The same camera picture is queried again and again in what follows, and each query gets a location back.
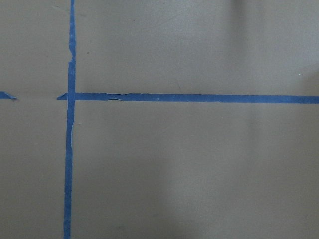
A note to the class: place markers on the torn horizontal blue tape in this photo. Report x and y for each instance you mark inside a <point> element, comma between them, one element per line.
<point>216,98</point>

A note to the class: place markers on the long vertical blue tape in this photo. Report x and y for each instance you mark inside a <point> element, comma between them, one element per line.
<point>71,92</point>

